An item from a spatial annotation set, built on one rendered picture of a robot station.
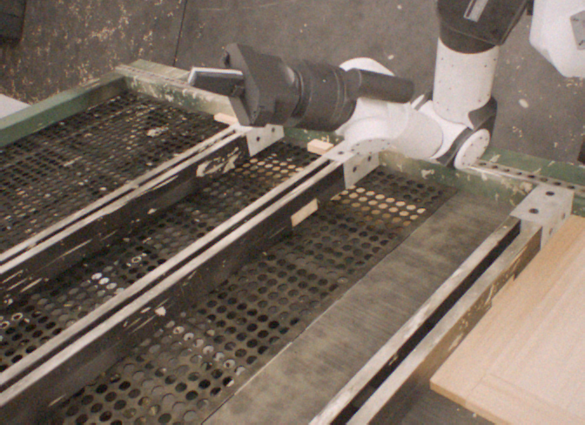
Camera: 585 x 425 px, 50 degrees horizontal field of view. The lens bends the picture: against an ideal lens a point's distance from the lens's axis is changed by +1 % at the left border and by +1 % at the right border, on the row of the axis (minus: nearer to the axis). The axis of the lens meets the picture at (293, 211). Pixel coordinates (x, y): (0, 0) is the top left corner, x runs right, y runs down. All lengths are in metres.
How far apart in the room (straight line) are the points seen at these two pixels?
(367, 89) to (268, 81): 0.13
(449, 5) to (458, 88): 0.16
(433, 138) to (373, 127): 0.20
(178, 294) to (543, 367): 0.59
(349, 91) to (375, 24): 1.83
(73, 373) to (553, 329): 0.73
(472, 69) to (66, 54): 3.56
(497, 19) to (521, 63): 1.42
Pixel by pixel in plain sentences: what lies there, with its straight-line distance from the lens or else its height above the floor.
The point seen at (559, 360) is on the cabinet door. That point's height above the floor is 1.18.
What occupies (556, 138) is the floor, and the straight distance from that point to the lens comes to 2.23.
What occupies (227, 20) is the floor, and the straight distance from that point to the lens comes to 3.19.
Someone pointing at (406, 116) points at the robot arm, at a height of 1.32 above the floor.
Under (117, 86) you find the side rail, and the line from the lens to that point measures 2.14.
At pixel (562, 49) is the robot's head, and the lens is 0.73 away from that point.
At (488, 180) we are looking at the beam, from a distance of 1.31.
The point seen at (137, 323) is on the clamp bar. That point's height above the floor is 1.48.
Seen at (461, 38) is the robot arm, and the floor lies 1.29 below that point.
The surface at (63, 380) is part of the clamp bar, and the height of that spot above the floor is 1.60.
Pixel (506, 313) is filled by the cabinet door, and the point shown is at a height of 1.15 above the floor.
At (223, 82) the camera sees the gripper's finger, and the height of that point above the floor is 1.61.
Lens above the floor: 2.12
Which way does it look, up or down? 51 degrees down
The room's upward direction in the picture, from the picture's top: 87 degrees counter-clockwise
